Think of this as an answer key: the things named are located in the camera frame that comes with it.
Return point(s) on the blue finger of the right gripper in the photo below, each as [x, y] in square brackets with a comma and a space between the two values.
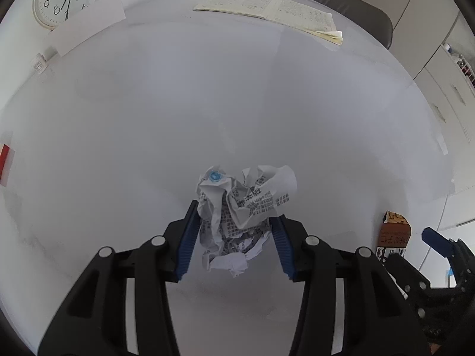
[447, 248]

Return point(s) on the red small box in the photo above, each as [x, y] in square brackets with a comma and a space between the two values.
[6, 160]

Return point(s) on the white paper card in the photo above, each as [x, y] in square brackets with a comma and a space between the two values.
[85, 24]

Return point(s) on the open paper booklet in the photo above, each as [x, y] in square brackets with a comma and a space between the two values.
[284, 12]

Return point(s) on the printed white paper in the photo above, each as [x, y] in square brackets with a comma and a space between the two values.
[235, 213]

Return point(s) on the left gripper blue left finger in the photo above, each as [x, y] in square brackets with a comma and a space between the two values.
[189, 228]

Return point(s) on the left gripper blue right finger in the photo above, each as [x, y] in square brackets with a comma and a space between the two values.
[283, 246]

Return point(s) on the brown white snack carton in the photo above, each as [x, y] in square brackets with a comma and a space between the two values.
[394, 236]

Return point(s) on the white wall socket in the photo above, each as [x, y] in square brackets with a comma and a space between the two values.
[39, 63]

